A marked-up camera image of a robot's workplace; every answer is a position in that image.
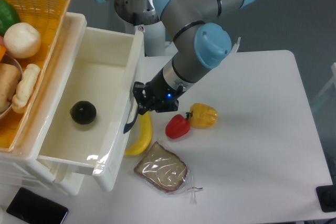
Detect white drawer cabinet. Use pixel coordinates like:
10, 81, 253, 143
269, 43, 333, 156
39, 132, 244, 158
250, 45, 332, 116
1, 12, 87, 195

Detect white round bun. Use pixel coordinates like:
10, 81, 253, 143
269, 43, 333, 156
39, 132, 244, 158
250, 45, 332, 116
4, 23, 41, 59

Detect red bell pepper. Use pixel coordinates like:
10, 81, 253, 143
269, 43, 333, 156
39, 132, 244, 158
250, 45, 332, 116
165, 114, 191, 139

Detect black smartphone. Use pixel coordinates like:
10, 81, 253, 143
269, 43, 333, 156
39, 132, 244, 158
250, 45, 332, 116
6, 187, 69, 224

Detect white top drawer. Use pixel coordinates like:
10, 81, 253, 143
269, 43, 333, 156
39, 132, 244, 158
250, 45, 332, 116
39, 27, 144, 195

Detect orange woven basket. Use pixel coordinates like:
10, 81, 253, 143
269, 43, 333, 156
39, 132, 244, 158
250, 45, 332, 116
1, 0, 70, 152

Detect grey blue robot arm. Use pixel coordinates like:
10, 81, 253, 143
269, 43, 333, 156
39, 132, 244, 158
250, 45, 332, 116
133, 0, 255, 115

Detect bread slice in plastic bag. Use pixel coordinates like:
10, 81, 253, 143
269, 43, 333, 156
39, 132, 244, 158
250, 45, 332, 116
133, 139, 204, 204

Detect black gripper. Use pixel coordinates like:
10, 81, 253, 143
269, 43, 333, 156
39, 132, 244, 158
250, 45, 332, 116
132, 70, 184, 115

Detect brown bread loaf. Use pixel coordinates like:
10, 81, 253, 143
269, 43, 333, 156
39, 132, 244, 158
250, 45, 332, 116
0, 63, 20, 113

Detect yellow banana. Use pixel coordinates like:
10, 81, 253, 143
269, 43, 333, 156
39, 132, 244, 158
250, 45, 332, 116
124, 112, 153, 156

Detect metal bowl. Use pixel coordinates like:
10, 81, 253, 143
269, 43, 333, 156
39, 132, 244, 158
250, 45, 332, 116
1, 54, 23, 119

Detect green bell pepper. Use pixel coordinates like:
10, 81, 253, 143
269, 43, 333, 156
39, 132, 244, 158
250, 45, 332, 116
0, 0, 21, 36

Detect black object at table edge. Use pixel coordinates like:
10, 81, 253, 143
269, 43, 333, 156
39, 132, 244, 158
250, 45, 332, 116
316, 185, 335, 212

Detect yellow bell pepper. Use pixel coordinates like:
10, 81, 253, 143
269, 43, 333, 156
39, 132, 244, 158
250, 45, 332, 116
186, 103, 218, 129

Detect dark round fruit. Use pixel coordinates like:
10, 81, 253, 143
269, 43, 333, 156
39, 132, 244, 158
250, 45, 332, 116
69, 101, 97, 125

